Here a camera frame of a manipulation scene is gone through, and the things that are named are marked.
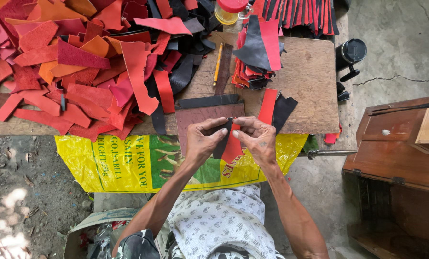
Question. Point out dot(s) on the person's left hand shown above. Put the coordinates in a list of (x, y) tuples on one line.
[(200, 140)]

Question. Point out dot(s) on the person's right hand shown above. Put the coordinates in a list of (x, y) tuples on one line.
[(261, 142)]

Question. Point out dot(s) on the small black leather piece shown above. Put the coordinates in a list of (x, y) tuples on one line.
[(221, 147)]

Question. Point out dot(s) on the small red leather piece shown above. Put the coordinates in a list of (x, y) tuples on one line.
[(233, 149)]

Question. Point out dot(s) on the brown cutting board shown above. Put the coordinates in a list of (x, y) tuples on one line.
[(196, 117)]

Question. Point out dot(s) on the red rectangular leather piece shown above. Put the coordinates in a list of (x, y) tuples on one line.
[(268, 106)]

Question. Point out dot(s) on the black angular leather piece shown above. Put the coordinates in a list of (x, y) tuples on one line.
[(283, 109)]

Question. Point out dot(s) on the long black leather strip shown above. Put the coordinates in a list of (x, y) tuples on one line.
[(207, 101)]

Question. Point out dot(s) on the green cloth scrap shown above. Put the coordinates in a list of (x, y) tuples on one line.
[(310, 144)]

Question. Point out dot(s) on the red leather offcut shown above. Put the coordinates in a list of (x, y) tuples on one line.
[(331, 137)]

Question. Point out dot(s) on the plywood work board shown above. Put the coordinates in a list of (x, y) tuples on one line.
[(308, 86)]

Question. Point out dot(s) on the dark brown leather strip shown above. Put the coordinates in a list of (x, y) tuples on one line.
[(224, 70)]

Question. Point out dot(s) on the yellow printed woven sack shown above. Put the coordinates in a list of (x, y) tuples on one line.
[(128, 163)]

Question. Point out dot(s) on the yellow pencil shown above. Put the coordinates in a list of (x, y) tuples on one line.
[(218, 64)]

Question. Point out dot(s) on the white patterned shorts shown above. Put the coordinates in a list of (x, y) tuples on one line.
[(218, 223)]

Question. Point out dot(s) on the stack of cut leather pieces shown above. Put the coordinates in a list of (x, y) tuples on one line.
[(257, 54)]

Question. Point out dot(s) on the small black tool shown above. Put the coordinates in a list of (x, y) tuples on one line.
[(342, 92)]

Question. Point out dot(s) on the black insulated tumbler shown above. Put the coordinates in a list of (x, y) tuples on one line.
[(349, 54)]

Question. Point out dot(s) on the large brown wooden chest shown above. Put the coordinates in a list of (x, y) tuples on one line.
[(390, 158)]

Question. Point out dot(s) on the glass jar with red lid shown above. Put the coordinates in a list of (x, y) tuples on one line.
[(230, 10)]

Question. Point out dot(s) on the row of red black strips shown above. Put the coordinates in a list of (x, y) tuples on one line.
[(300, 14)]

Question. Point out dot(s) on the cardboard box with plastic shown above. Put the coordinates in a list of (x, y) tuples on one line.
[(92, 230)]

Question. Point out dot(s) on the heap of red leather scraps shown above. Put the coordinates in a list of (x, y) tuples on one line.
[(78, 64)]

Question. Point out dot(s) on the thin black stick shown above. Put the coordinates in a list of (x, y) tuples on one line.
[(405, 108)]

